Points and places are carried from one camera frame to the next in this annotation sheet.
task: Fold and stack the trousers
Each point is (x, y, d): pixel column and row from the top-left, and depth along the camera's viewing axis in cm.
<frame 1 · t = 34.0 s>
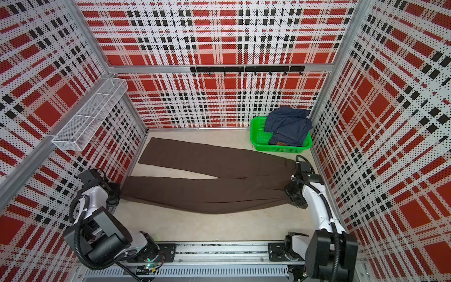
left hand: (122, 191, 84), fingers closed
right hand: (290, 196, 82), fingers closed
brown trousers: (263, 181, 98), on the table
blue denim jeans: (289, 126, 113), point 9 cm above the table
green plastic basket: (260, 138, 118), on the table

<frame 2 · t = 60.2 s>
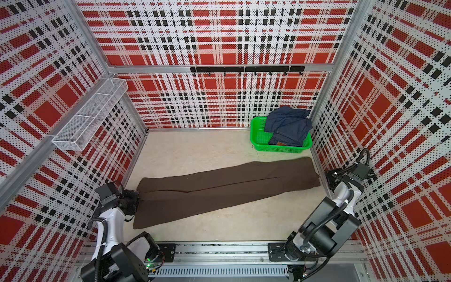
left hand: (143, 194, 84), fingers closed
right hand: (328, 172, 84), fingers open
brown trousers: (159, 192, 89), point 5 cm above the table
the other named things where they were.

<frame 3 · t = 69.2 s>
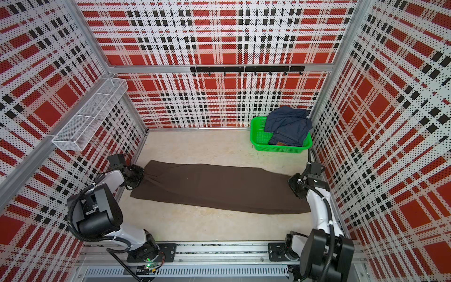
left hand: (148, 172, 93), fingers closed
right hand: (290, 182, 85), fingers open
brown trousers: (219, 187, 96), on the table
the other named things where they were.

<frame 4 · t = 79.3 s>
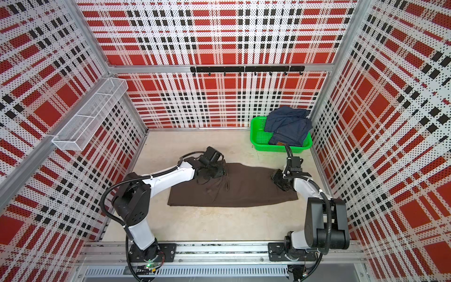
left hand: (223, 171, 90), fingers open
right hand: (273, 178, 91), fingers open
